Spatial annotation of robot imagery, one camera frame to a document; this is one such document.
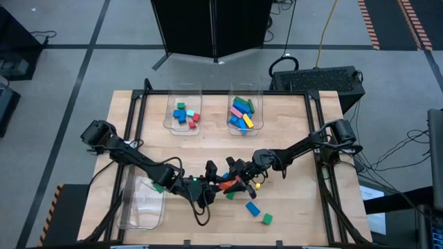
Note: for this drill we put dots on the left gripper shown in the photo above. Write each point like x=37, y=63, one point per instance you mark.
x=197, y=190

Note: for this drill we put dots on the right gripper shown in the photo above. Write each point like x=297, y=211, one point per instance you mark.
x=246, y=171

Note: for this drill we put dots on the red wedge block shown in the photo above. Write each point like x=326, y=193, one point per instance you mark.
x=238, y=179

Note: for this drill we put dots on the orange triangle block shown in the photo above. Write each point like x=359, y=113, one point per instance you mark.
x=226, y=185

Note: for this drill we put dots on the small green block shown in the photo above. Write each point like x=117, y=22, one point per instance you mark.
x=181, y=105
x=267, y=219

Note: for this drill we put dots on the long dark blue block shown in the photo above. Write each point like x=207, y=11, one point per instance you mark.
x=242, y=126

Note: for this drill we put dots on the long yellow block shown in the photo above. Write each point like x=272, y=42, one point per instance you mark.
x=248, y=121

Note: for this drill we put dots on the green plank block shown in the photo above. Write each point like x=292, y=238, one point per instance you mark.
x=158, y=187

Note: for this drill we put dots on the red cylinder block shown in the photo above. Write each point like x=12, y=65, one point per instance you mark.
x=192, y=124

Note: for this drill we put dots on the long pink block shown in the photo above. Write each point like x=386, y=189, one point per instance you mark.
x=236, y=112

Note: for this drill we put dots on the small red block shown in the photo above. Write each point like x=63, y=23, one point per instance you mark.
x=196, y=117

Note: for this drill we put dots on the small clear plastic bin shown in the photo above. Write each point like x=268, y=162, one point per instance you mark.
x=173, y=129
x=257, y=128

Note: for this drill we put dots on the blue cylinder block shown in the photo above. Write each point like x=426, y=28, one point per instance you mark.
x=176, y=113
x=182, y=120

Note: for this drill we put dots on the long green block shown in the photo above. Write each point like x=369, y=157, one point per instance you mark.
x=251, y=106
x=240, y=100

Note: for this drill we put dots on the small blue cube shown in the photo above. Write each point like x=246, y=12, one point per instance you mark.
x=183, y=113

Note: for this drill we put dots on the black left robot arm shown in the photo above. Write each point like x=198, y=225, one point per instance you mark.
x=131, y=155

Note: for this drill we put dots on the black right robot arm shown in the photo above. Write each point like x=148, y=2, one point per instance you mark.
x=304, y=147

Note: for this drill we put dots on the medium blue block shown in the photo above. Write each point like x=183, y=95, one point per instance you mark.
x=225, y=175

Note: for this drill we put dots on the blue wedge block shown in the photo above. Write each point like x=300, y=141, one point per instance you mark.
x=253, y=209

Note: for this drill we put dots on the large clear plastic bin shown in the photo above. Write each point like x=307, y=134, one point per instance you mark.
x=142, y=214

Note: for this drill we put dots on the black perforated computer case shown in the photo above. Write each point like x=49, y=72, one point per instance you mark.
x=311, y=81

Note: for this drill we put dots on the white paper sheet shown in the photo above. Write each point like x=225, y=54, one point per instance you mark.
x=372, y=193

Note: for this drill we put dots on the black mat with hazard stripes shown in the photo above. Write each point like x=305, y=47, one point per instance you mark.
x=69, y=218
x=387, y=24

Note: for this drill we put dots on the black folding partition screen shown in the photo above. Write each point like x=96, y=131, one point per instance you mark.
x=207, y=27

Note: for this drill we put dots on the grey monitor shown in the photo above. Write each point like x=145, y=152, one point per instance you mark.
x=436, y=155

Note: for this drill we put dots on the black equipment box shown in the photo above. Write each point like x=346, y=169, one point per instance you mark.
x=7, y=107

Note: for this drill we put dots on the black equipment cart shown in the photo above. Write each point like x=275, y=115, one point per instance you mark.
x=17, y=34

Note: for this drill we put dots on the black metal table frame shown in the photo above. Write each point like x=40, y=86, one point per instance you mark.
x=221, y=92

